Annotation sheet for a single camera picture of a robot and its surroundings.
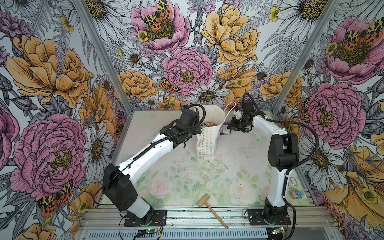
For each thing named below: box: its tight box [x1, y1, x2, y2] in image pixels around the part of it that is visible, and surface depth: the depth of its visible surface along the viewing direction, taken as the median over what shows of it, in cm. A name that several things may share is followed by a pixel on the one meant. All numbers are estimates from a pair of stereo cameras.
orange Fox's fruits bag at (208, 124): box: [201, 122, 216, 127], surface depth 96 cm
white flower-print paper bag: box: [195, 101, 237, 158], surface depth 89 cm
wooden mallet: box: [197, 193, 229, 230], surface depth 80 cm
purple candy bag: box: [219, 121, 231, 135], surface depth 101 cm
